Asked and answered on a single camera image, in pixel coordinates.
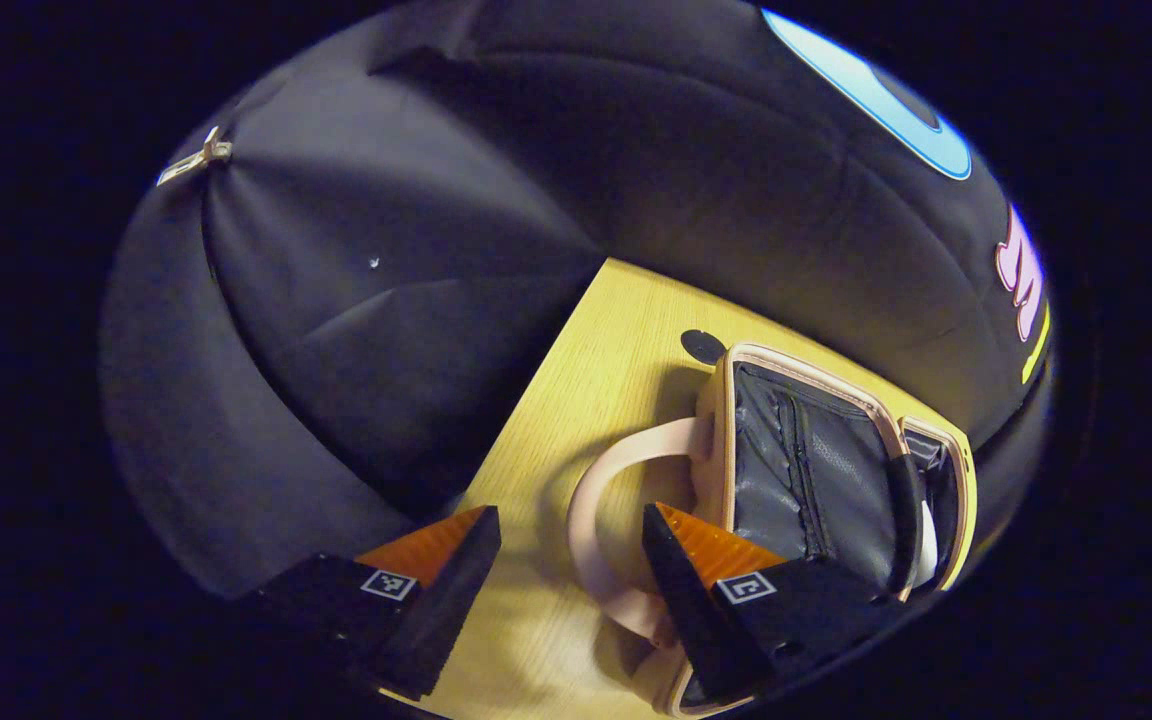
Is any pink suitcase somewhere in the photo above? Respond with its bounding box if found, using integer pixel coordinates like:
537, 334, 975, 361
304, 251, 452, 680
566, 332, 979, 719

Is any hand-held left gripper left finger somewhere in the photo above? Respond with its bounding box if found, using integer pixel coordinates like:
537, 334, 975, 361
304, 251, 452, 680
256, 505, 503, 701

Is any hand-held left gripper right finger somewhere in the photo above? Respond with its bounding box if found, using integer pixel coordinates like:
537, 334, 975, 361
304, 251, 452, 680
641, 502, 903, 707

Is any black backdrop cloth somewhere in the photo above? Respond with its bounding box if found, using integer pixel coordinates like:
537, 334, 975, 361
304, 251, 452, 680
101, 0, 1057, 601

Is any metal clip with tag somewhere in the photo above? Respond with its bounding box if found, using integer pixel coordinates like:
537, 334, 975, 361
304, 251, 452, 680
156, 125, 234, 188

